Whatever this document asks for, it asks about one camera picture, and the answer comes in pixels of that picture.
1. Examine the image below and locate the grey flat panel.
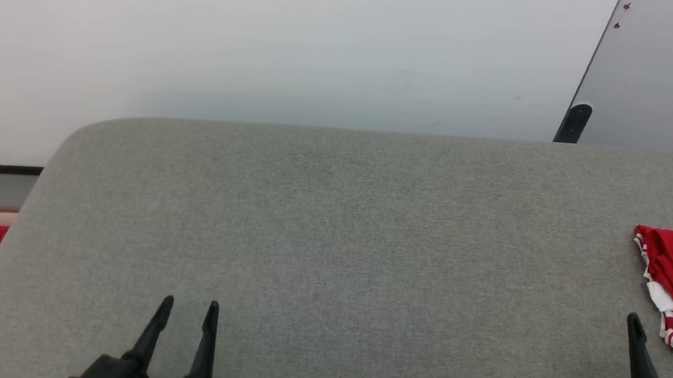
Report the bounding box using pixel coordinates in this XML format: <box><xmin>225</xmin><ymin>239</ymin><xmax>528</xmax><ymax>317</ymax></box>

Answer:
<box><xmin>553</xmin><ymin>0</ymin><xmax>673</xmax><ymax>153</ymax></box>

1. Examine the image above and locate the black baseboard strip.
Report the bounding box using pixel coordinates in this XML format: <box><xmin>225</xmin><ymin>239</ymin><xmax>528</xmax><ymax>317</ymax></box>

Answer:
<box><xmin>0</xmin><ymin>165</ymin><xmax>44</xmax><ymax>177</ymax></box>

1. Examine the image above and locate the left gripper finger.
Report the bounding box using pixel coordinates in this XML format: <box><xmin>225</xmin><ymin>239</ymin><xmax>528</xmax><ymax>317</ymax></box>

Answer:
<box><xmin>181</xmin><ymin>299</ymin><xmax>220</xmax><ymax>378</ymax></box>
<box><xmin>122</xmin><ymin>293</ymin><xmax>175</xmax><ymax>378</ymax></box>

